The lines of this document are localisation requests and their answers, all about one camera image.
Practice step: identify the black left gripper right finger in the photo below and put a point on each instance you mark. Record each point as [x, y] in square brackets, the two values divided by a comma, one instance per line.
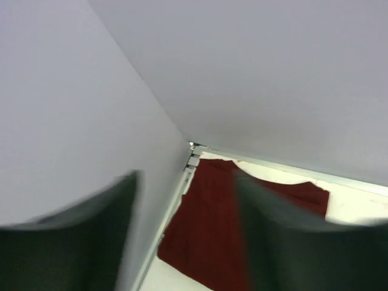
[289, 248]

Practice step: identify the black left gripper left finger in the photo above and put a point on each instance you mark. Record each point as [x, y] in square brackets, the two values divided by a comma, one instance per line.
[78, 248]

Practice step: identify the dark red t-shirt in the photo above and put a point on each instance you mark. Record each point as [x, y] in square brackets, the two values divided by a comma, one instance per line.
[204, 240]

